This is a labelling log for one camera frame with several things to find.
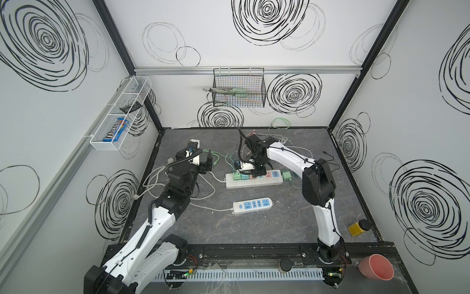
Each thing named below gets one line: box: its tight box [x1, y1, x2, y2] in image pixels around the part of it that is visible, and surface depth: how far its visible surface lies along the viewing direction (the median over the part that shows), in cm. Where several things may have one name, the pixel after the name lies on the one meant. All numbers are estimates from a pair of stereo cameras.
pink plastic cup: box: [358, 253, 395, 282], surface depth 65 cm
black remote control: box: [119, 101, 143, 114], surface depth 80 cm
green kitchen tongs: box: [201, 87, 250, 99], surface depth 91 cm
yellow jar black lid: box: [347, 219, 373, 237], surface depth 75 cm
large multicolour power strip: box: [225, 169, 284, 189], surface depth 95 cm
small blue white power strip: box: [231, 197, 274, 215], surface depth 86 cm
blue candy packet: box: [102, 117, 130, 143], surface depth 72 cm
